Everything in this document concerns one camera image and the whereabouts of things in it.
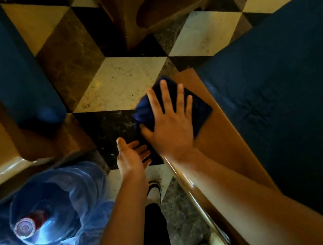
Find person's left white sneaker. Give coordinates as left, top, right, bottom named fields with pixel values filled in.
left=143, top=180, right=164, bottom=207

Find person's left hand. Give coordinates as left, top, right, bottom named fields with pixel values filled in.
left=112, top=132, right=157, bottom=193

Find person's dark trousers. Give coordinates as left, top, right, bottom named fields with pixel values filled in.
left=131, top=200, right=172, bottom=245

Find blue cushioned wooden armchair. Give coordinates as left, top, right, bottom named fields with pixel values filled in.
left=183, top=0, right=323, bottom=245

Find person's left forearm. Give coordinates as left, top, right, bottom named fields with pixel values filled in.
left=65, top=176, right=159, bottom=245

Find wooden table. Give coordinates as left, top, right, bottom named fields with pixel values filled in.
left=87, top=0, right=235, bottom=57

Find dark blue cleaning cloth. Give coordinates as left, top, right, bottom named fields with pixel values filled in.
left=126, top=69, right=217, bottom=149

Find group of wrapped water jugs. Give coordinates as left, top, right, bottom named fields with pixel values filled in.
left=0, top=157, right=123, bottom=245

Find person's right hand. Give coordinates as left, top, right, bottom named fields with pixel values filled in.
left=132, top=74, right=204, bottom=169

